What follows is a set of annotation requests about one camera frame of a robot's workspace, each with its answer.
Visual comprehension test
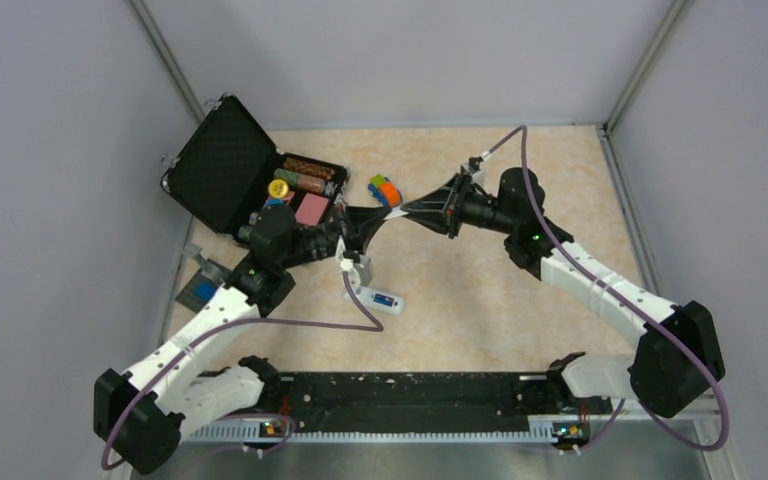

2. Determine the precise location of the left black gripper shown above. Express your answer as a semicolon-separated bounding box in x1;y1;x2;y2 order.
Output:
281;203;392;269

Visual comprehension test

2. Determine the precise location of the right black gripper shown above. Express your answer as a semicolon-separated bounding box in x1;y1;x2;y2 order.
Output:
402;171;518;239

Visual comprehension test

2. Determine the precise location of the white battery cover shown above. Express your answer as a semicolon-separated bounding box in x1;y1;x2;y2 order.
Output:
384;207;407;221

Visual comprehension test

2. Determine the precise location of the purple AAA battery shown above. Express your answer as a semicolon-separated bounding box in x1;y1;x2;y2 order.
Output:
372;293;401;311

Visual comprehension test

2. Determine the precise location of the white remote control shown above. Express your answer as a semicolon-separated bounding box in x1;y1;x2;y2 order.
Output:
353;286;406;316

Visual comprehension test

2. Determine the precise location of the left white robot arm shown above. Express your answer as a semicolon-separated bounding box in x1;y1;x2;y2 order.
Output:
93;204;403;474

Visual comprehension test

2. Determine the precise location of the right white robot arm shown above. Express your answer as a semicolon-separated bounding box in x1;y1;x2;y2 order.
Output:
402;167;728;418

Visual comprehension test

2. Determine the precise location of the colourful toy brick car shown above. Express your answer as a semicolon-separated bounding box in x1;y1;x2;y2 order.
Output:
367;175;404;208

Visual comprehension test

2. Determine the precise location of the pink playing card deck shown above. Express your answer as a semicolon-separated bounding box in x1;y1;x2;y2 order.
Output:
295;193;330;227

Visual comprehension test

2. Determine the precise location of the green red chip stack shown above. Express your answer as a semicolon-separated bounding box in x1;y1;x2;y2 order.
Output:
273;168;326;194

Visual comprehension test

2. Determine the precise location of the brown chip stack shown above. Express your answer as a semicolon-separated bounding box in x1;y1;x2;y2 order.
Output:
283;157;336;180

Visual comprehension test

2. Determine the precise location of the yellow big blind button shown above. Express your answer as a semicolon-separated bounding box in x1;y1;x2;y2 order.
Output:
268;178;291;200

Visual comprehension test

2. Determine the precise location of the black poker chip case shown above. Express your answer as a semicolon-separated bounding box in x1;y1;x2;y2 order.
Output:
160;93;350;247

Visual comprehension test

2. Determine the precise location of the blue green lego brick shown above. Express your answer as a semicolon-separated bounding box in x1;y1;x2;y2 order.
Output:
194;282;217;302

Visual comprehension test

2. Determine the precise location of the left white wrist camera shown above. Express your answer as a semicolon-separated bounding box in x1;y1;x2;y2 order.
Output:
335;237;374;288

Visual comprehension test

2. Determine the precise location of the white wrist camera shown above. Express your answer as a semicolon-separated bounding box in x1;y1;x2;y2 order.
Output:
335;237;374;288
460;152;489;188

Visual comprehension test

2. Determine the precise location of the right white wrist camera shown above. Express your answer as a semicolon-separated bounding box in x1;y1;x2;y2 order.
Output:
460;152;489;188

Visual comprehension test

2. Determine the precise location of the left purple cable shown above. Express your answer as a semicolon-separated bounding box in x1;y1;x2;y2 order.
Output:
100;264;385;472

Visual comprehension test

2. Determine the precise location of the purple cable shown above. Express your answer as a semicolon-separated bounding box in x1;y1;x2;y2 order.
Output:
100;264;385;472
483;125;731;455

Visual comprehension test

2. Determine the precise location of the grey lego post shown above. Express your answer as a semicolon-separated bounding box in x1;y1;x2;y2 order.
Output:
182;243;223;282

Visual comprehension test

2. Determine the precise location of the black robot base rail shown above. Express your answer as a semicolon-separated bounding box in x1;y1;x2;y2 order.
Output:
248;372;613;437

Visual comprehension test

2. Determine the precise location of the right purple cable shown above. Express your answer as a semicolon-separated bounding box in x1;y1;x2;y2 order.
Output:
483;125;731;455

